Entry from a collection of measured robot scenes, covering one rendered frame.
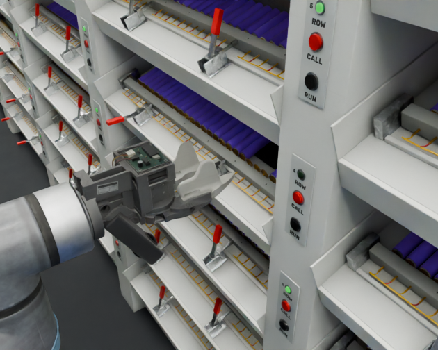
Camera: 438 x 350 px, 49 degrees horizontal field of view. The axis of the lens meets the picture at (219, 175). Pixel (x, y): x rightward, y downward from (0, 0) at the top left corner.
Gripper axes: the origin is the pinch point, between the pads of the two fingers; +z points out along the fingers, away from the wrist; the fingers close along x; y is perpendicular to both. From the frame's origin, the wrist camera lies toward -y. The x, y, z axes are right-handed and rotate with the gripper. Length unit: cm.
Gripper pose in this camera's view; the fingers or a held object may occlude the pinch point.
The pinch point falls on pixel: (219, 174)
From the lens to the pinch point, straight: 69.9
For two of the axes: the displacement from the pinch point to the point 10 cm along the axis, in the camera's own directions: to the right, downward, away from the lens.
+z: 8.3, -3.3, 4.4
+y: -0.2, -8.2, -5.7
